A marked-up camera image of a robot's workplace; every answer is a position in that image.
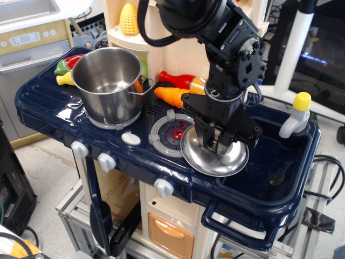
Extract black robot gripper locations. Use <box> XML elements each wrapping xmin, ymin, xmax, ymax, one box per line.
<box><xmin>181</xmin><ymin>88</ymin><xmax>263</xmax><ymax>155</ymax></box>

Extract round steel pot lid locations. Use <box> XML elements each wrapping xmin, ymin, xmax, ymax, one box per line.
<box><xmin>180</xmin><ymin>126</ymin><xmax>249</xmax><ymax>177</ymax></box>

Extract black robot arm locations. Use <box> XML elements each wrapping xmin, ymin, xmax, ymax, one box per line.
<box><xmin>137</xmin><ymin>1</ymin><xmax>267</xmax><ymax>155</ymax></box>

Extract stainless steel pot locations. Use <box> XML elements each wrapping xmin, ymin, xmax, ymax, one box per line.
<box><xmin>71</xmin><ymin>47</ymin><xmax>148</xmax><ymax>124</ymax></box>

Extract grey right stove burner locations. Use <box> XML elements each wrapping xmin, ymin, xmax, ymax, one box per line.
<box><xmin>148</xmin><ymin>109</ymin><xmax>194</xmax><ymax>158</ymax></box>

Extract grey stove burner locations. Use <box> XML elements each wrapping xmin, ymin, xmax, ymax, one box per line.
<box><xmin>85</xmin><ymin>111</ymin><xmax>141</xmax><ymax>131</ymax></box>
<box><xmin>148</xmin><ymin>109</ymin><xmax>194</xmax><ymax>158</ymax></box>

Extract red toy ketchup bottle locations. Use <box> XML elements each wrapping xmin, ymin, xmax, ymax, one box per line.
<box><xmin>159</xmin><ymin>71</ymin><xmax>206</xmax><ymax>95</ymax></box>

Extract orange toy carrot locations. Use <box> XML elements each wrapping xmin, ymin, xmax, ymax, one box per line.
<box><xmin>154</xmin><ymin>87</ymin><xmax>191</xmax><ymax>108</ymax></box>

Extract right white stove knob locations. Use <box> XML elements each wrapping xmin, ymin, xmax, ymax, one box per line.
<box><xmin>154</xmin><ymin>178</ymin><xmax>174</xmax><ymax>199</ymax></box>

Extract white stove knob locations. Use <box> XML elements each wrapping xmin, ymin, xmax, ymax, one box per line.
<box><xmin>71</xmin><ymin>141</ymin><xmax>89</xmax><ymax>159</ymax></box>
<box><xmin>154</xmin><ymin>178</ymin><xmax>174</xmax><ymax>199</ymax></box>
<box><xmin>98</xmin><ymin>153</ymin><xmax>117</xmax><ymax>173</ymax></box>

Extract navy toy kitchen counter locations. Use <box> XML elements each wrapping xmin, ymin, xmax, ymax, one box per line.
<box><xmin>15</xmin><ymin>63</ymin><xmax>321</xmax><ymax>251</ymax></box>

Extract white stand pole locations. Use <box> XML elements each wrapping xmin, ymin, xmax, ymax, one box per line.
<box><xmin>260</xmin><ymin>1</ymin><xmax>344</xmax><ymax>123</ymax></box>

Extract grey toy faucet yellow cap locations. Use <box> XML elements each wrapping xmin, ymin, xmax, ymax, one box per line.
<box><xmin>279</xmin><ymin>92</ymin><xmax>312</xmax><ymax>139</ymax></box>

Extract white oval button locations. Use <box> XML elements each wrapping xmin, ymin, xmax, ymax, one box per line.
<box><xmin>121</xmin><ymin>132</ymin><xmax>141</xmax><ymax>146</ymax></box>

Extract cream toy kitchen tower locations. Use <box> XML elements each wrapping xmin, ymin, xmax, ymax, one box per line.
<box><xmin>102</xmin><ymin>0</ymin><xmax>270</xmax><ymax>259</ymax></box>

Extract grey left stove burner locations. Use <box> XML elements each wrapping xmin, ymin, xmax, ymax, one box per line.
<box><xmin>85</xmin><ymin>111</ymin><xmax>141</xmax><ymax>131</ymax></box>

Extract middle white stove knob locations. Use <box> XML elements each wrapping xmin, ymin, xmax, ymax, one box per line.
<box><xmin>98</xmin><ymin>153</ymin><xmax>117</xmax><ymax>173</ymax></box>

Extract orange toy drawer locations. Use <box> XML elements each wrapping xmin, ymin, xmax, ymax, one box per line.
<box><xmin>148</xmin><ymin>213</ymin><xmax>195</xmax><ymax>258</ymax></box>

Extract left white stove knob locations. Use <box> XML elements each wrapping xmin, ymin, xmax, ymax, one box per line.
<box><xmin>71</xmin><ymin>141</ymin><xmax>89</xmax><ymax>159</ymax></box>

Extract yellow toy corn cob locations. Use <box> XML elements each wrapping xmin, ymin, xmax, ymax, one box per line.
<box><xmin>119</xmin><ymin>3</ymin><xmax>139</xmax><ymax>35</ymax></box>

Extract navy oven door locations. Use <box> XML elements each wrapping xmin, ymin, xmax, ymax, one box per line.
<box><xmin>85</xmin><ymin>157</ymin><xmax>141</xmax><ymax>257</ymax></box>

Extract yellow toy bottle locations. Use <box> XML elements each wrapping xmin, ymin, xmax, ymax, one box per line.
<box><xmin>56</xmin><ymin>71</ymin><xmax>75</xmax><ymax>86</ymax></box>

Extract red green toy pepper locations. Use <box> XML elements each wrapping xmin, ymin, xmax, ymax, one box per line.
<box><xmin>54</xmin><ymin>54</ymin><xmax>84</xmax><ymax>76</ymax></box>

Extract black computer tower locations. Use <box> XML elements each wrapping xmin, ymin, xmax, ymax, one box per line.
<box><xmin>1</xmin><ymin>129</ymin><xmax>37</xmax><ymax>236</ymax></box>

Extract grey wooden cabinet appliance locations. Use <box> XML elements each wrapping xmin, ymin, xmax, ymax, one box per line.
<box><xmin>1</xmin><ymin>1</ymin><xmax>93</xmax><ymax>146</ymax></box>

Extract yellow object bottom left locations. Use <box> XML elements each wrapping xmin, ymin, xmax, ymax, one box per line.
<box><xmin>9</xmin><ymin>240</ymin><xmax>39</xmax><ymax>258</ymax></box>

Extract black cable loop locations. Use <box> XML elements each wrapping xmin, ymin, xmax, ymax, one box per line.
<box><xmin>303</xmin><ymin>154</ymin><xmax>345</xmax><ymax>206</ymax></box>

